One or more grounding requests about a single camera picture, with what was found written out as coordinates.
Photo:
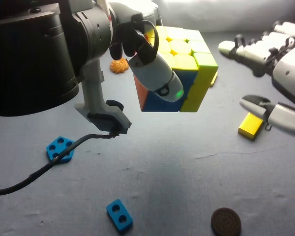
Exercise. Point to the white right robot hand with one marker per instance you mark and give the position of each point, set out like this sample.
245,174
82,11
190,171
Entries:
290,71

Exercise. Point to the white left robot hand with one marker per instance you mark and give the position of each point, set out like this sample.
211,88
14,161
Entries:
152,71

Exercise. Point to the large colourful puzzle cube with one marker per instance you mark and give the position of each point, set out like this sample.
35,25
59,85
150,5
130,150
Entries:
184,61

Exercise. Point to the orange swirl cookie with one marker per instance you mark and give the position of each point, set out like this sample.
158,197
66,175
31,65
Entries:
119,66

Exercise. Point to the yellow rectangular block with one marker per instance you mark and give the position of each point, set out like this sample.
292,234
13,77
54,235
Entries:
249,127

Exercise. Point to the white backdrop sheet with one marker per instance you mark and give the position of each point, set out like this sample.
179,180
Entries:
223,14

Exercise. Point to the grey table cloth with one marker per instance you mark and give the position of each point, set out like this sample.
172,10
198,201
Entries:
186,159

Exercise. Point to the blue pentagon block with holes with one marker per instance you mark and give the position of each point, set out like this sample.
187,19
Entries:
64,159

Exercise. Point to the blue two-hole rectangular block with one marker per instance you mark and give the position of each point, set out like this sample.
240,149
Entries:
112,213

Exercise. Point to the dark chocolate sandwich cookie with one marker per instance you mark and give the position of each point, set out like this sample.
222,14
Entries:
226,221

